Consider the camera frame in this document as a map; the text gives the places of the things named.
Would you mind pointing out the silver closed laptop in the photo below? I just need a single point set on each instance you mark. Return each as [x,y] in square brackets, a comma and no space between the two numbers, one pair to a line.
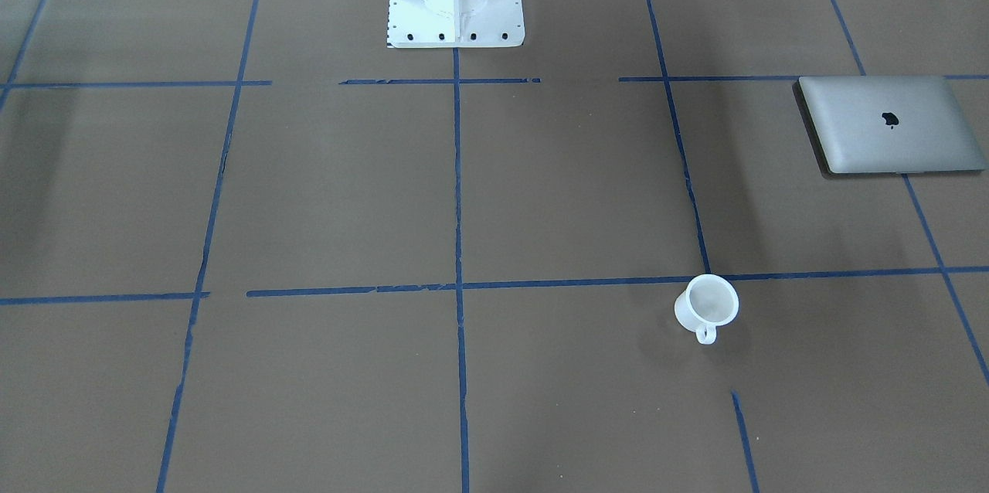
[889,124]

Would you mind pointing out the white plastic cup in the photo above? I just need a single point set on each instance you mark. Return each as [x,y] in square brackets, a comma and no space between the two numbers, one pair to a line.
[705,305]

